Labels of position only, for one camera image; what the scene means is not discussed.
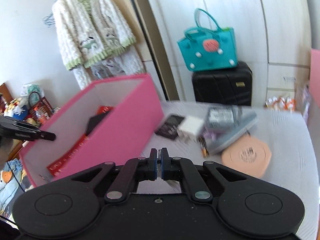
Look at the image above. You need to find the pink storage box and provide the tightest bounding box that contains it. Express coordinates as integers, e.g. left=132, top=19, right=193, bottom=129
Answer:
left=20, top=74, right=164, bottom=187

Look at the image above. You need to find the grey wifi router device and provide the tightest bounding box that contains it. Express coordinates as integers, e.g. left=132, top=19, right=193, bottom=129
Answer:
left=205, top=106, right=242, bottom=131

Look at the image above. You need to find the peach cushion compact case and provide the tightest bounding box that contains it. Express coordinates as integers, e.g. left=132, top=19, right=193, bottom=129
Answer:
left=221, top=135, right=272, bottom=178

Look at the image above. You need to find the AA battery on table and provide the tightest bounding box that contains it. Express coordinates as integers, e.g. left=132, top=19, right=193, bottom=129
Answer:
left=199, top=137, right=209, bottom=158

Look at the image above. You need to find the black flat battery pack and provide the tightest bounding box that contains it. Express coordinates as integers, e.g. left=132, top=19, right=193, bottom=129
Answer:
left=155, top=115, right=185, bottom=140

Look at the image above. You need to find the white power adapter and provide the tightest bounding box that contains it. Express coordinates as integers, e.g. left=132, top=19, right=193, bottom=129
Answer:
left=177, top=115, right=204, bottom=141

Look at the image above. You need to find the purple plastic clip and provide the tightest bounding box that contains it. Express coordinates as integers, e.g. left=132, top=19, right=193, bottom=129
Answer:
left=202, top=129, right=217, bottom=141

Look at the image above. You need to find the red patterned box liner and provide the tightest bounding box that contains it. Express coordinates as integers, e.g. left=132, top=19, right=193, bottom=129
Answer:
left=47, top=106, right=114, bottom=177

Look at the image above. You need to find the grey long remote case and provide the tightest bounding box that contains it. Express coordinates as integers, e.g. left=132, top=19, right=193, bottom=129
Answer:
left=207, top=112, right=258, bottom=155

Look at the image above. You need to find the black square device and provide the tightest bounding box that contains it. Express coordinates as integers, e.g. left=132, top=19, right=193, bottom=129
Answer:
left=85, top=111, right=111, bottom=137

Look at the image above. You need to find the black suitcase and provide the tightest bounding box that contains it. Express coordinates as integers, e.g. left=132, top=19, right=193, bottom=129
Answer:
left=192, top=61, right=253, bottom=106

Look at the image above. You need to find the white knit garment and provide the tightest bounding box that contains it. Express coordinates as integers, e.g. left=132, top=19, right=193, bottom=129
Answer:
left=72, top=46, right=146, bottom=90

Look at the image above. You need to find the teal felt handbag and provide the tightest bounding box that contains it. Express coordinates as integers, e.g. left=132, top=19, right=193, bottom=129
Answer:
left=177, top=8, right=238, bottom=72

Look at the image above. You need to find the cream green knit cardigan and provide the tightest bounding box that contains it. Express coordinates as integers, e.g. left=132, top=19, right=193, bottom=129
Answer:
left=52, top=0, right=136, bottom=70

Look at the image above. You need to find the pink paper shopping bag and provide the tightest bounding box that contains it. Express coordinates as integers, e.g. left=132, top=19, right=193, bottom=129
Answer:
left=309, top=49, right=320, bottom=106

